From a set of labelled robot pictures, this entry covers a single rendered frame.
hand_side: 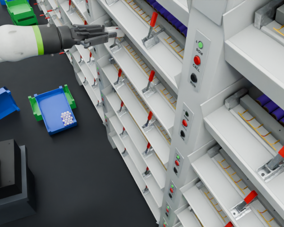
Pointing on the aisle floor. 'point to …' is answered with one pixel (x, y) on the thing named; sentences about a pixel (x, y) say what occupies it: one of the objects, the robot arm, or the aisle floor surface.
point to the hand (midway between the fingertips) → (114, 32)
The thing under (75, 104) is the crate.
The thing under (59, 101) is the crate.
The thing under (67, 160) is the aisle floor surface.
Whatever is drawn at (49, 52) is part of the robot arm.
